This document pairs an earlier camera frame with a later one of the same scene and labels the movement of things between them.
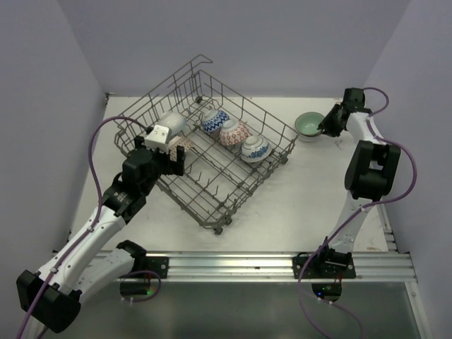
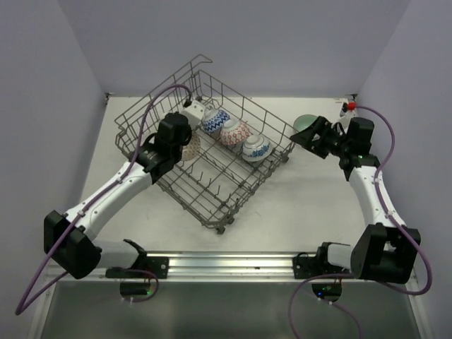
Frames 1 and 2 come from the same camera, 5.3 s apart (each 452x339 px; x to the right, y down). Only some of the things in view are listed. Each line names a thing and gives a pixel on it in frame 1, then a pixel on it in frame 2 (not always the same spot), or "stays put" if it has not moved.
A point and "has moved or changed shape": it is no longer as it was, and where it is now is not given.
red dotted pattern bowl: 179,141 has moved or changed shape
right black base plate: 313,272 stays put
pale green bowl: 306,123 stays put
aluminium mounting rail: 373,267 stays put
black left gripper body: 162,162 -> 179,152
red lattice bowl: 234,132 stays put
